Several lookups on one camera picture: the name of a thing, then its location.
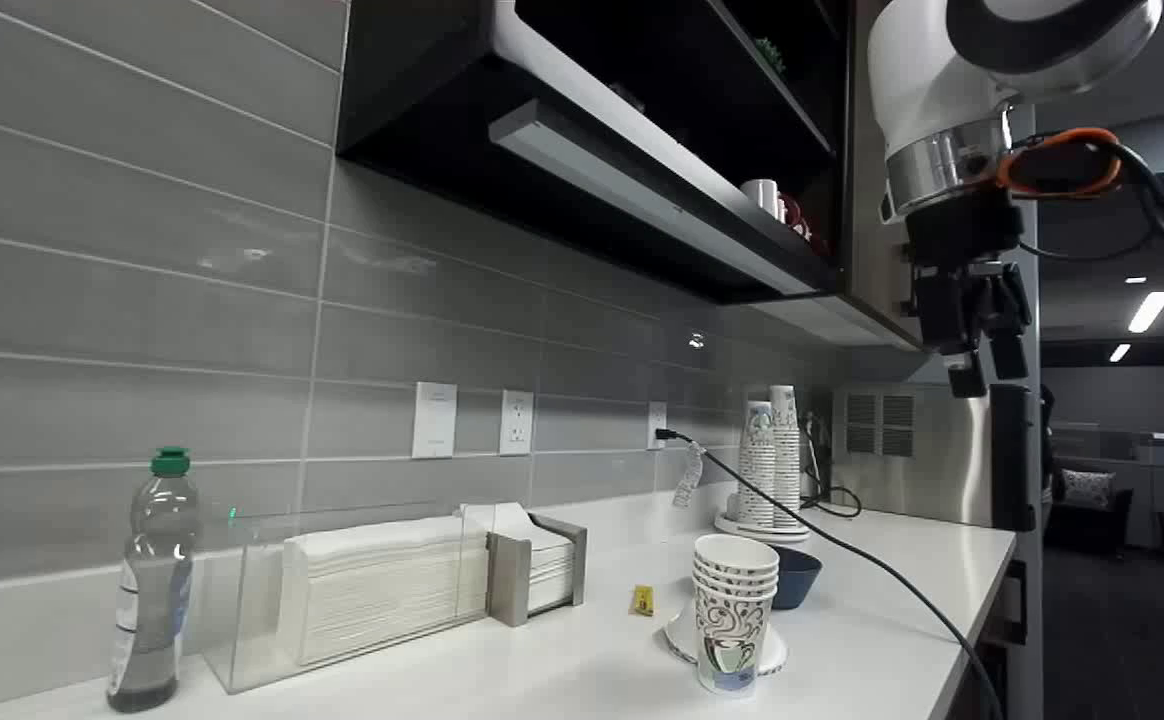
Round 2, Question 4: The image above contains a stack of printed paper cups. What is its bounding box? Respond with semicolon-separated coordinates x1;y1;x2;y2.
690;531;786;697

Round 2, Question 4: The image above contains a dark armchair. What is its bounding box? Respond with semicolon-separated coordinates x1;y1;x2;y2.
1050;464;1135;556

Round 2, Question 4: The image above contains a blue bowl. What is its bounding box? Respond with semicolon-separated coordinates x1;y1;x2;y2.
769;545;829;616

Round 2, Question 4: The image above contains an under-cabinet light bar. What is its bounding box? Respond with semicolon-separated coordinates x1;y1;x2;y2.
483;95;825;300

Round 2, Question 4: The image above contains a white wall switch plate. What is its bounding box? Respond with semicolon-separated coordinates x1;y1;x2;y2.
407;381;460;462

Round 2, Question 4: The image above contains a plastic bottle with green cap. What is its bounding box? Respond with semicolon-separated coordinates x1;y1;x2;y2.
106;443;205;715

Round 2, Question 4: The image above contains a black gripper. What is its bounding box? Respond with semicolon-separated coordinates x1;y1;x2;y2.
902;198;1036;405

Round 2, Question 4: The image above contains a long ceiling lamp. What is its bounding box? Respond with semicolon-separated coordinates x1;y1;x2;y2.
1124;287;1164;340

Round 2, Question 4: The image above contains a grey napkin holder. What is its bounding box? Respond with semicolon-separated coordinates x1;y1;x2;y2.
482;506;592;633

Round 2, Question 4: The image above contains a black wrist camera orange trim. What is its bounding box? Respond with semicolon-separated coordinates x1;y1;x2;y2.
993;124;1133;205

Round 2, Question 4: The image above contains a dark power cable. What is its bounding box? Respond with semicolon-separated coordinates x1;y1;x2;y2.
652;423;1010;720

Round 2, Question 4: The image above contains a black upper cabinet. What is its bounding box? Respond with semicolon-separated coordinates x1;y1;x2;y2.
337;0;923;354

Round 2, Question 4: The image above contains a stainless steel appliance panel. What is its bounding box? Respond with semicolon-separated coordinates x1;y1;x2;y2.
829;381;999;527

